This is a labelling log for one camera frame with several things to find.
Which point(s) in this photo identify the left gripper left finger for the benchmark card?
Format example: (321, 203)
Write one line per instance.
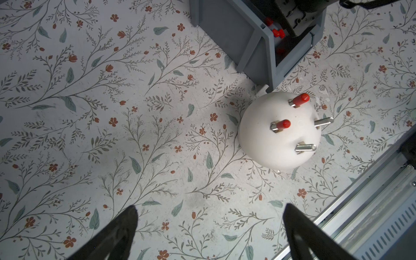
(113, 242)

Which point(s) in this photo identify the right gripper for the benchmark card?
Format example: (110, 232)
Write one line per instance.
(293, 16)

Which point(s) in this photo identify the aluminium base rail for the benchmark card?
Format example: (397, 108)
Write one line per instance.
(375, 218)

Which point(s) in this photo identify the white dome with screws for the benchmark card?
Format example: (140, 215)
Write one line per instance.
(284, 149)

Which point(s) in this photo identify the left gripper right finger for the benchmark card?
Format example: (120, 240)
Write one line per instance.
(307, 240)

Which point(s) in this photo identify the red screw sleeve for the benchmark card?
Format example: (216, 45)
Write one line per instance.
(283, 124)

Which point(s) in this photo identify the grey plastic parts bin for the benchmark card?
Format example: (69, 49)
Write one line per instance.
(266, 55)

